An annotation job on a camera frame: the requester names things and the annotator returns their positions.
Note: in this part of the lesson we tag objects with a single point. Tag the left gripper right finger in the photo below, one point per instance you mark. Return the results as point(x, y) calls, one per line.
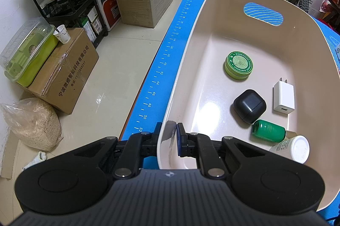
point(205, 151)

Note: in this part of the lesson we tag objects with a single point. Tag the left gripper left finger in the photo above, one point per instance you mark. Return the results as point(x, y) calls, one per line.
point(138, 152)

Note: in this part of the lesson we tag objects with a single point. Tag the black earbuds case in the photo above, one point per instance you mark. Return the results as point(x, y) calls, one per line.
point(249, 106)

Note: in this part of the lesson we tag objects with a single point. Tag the green small bottle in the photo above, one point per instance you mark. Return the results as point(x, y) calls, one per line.
point(270, 131)

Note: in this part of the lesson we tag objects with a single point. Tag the green round tin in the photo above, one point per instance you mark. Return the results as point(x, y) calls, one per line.
point(238, 65)

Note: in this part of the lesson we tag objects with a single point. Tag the white usb charger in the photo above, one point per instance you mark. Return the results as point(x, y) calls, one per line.
point(283, 97)

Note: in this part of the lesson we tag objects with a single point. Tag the white round bottle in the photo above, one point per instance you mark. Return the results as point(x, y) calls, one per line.
point(296, 149)

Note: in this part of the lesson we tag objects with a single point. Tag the beige plastic storage bin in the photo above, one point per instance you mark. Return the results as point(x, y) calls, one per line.
point(284, 43)

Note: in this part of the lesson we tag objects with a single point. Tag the blue silicone mat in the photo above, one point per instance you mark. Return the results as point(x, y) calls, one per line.
point(153, 99)

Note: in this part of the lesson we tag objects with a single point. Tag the brown floor cardboard box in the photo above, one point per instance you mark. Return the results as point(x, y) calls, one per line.
point(64, 74)

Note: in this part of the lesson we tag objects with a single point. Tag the bag of grain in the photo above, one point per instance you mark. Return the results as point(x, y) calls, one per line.
point(34, 122)

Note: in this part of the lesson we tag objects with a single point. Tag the white paper cup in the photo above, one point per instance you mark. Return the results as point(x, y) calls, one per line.
point(62, 34)

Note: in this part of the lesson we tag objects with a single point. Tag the green clear food container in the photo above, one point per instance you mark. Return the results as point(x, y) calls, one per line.
point(28, 50)

